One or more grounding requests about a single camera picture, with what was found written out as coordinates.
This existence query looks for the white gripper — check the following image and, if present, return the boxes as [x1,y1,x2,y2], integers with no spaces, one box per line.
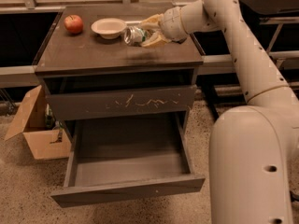
[137,7,188,49]

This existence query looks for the silver green 7up can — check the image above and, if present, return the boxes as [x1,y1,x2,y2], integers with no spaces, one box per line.
[123,26,150,47]

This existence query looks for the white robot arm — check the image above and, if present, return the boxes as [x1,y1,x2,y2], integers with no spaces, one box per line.
[139,0,299,224]

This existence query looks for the grey drawer cabinet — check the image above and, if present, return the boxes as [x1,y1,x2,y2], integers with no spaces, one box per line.
[36,3,202,136]

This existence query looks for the open grey drawer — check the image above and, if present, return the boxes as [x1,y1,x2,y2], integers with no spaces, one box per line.
[51,112,205,207]

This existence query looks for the white bowl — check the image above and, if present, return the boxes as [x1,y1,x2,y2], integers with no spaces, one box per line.
[91,18,127,39]

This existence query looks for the red apple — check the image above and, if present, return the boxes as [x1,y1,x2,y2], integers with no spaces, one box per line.
[64,15,83,35]

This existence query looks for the black side table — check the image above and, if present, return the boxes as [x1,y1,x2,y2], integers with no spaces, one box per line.
[194,0,299,119]

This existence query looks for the green bottle in box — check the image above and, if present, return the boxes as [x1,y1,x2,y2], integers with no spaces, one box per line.
[45,105,55,129]

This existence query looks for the cardboard box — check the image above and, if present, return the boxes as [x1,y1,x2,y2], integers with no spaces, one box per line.
[5,85,71,160]

